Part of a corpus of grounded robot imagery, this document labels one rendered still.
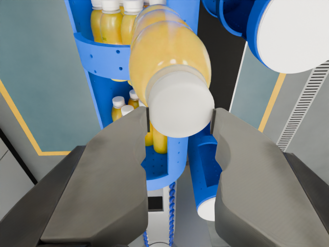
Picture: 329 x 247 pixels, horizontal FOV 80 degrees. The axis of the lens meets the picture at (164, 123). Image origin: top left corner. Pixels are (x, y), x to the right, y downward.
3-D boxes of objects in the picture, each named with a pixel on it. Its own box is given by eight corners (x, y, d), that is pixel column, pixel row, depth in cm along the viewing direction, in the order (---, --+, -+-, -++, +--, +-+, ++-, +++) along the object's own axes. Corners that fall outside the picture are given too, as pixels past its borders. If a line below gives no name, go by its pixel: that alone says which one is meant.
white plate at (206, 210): (243, 218, 123) (243, 216, 123) (248, 194, 105) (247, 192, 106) (199, 223, 125) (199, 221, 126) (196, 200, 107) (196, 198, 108)
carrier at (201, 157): (212, 126, 192) (212, 102, 174) (243, 216, 124) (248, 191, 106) (183, 131, 194) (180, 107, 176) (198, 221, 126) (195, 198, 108)
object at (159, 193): (146, 188, 118) (145, 214, 106) (146, 185, 116) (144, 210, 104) (163, 188, 118) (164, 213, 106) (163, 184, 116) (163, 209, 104)
